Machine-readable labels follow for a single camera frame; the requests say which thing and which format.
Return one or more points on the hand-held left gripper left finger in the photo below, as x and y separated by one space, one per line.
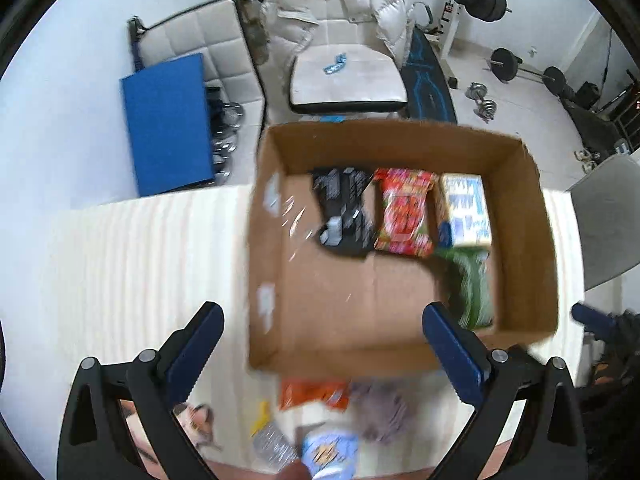
196 355

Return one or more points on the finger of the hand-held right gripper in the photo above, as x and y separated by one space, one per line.
590 316

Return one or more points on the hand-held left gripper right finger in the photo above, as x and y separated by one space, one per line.
451 355

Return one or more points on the brown cardboard box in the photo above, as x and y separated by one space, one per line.
350 305

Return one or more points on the printed picture card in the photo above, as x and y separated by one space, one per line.
196 421

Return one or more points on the green packet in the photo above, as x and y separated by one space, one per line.
470 285

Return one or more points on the small yellow packet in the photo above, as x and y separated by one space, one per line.
262 412

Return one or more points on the orange packet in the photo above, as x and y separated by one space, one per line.
312 393

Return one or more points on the white and blue carton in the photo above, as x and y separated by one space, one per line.
465 210

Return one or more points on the red patterned packet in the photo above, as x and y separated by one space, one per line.
404 212

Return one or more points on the blue and white packet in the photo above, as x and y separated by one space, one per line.
330 454

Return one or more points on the black packet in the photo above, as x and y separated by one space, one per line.
345 212

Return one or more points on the black weight bench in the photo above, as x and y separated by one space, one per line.
595 115

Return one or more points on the blue board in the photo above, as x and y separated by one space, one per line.
167 125

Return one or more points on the chrome dumbbell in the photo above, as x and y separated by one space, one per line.
482 100

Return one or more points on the short barbell with black plates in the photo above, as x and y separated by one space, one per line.
502 64

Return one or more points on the black and blue mat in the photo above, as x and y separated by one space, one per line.
427 85

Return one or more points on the white office chair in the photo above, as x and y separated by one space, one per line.
345 82

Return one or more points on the small blue wrapper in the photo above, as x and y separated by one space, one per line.
335 64

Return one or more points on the white quilted chair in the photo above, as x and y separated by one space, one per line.
215 40

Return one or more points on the camouflage cloth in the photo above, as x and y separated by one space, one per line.
256 35

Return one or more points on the white weight rack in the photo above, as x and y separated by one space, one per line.
455 7

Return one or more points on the white puffer jacket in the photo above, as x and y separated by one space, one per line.
325 5

